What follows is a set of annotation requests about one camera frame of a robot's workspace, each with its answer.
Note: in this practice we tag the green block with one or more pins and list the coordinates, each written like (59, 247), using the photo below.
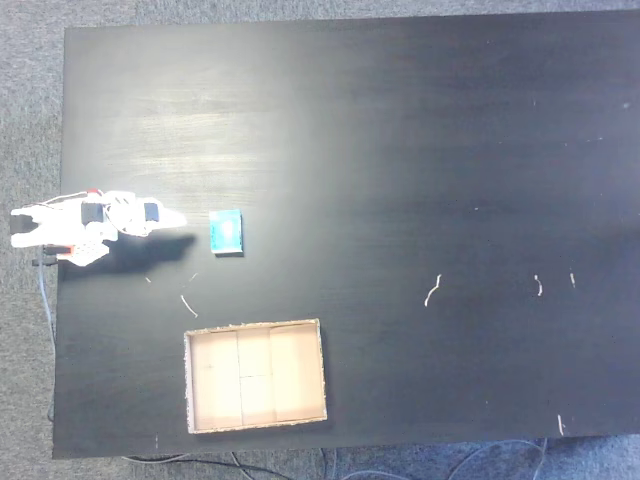
(226, 233)

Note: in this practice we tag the open cardboard box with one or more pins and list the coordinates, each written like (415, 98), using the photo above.
(255, 375)

